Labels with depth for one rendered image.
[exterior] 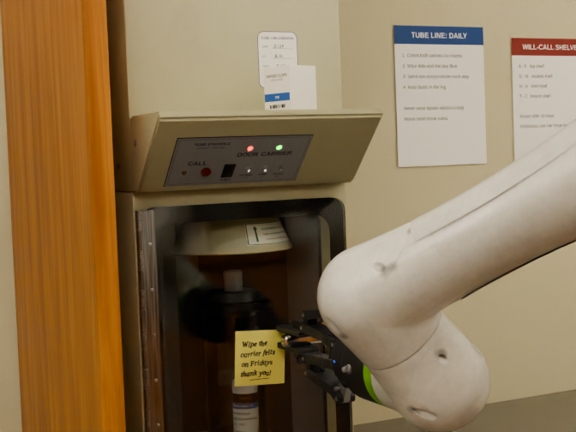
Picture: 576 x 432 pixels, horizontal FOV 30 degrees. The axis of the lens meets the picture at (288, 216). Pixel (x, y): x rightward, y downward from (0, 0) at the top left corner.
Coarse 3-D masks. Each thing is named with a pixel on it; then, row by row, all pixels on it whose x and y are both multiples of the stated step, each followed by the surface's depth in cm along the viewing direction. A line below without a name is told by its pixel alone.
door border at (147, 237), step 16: (144, 224) 141; (144, 240) 141; (144, 256) 141; (144, 272) 141; (144, 288) 141; (144, 320) 141; (144, 352) 141; (160, 352) 143; (144, 368) 142; (160, 368) 143; (160, 384) 143; (144, 400) 142; (160, 400) 143; (160, 416) 143
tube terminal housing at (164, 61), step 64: (128, 0) 141; (192, 0) 144; (256, 0) 149; (320, 0) 153; (128, 64) 141; (192, 64) 145; (256, 64) 149; (320, 64) 153; (128, 128) 142; (128, 192) 144; (192, 192) 145; (256, 192) 149; (320, 192) 154; (128, 256) 145; (128, 320) 147; (128, 384) 148
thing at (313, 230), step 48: (192, 240) 144; (240, 240) 147; (288, 240) 151; (336, 240) 154; (192, 288) 145; (240, 288) 148; (288, 288) 151; (192, 336) 145; (192, 384) 145; (288, 384) 151
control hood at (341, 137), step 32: (160, 128) 132; (192, 128) 134; (224, 128) 136; (256, 128) 138; (288, 128) 140; (320, 128) 142; (352, 128) 144; (160, 160) 136; (320, 160) 147; (352, 160) 150
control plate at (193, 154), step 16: (176, 144) 135; (192, 144) 136; (208, 144) 137; (224, 144) 138; (240, 144) 139; (256, 144) 140; (272, 144) 141; (288, 144) 142; (304, 144) 143; (176, 160) 137; (192, 160) 138; (208, 160) 139; (224, 160) 140; (240, 160) 141; (256, 160) 142; (272, 160) 144; (288, 160) 145; (176, 176) 139; (192, 176) 140; (208, 176) 142; (240, 176) 144; (256, 176) 145; (272, 176) 146; (288, 176) 147
